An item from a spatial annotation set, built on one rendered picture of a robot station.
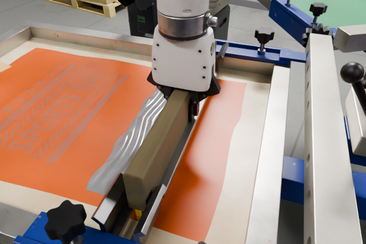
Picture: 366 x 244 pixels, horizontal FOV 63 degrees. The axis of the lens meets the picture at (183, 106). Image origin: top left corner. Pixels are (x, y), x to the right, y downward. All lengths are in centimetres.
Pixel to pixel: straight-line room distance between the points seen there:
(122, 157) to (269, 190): 25
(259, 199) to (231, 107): 25
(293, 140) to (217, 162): 153
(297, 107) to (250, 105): 168
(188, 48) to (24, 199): 34
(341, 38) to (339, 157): 46
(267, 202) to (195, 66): 22
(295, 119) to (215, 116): 162
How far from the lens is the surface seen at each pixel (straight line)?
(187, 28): 43
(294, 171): 60
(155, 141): 42
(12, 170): 60
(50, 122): 66
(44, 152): 60
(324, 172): 45
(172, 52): 47
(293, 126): 215
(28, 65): 89
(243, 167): 54
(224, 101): 67
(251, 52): 78
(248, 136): 59
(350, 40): 86
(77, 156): 58
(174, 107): 48
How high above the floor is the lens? 136
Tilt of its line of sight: 39 degrees down
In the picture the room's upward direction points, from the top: straight up
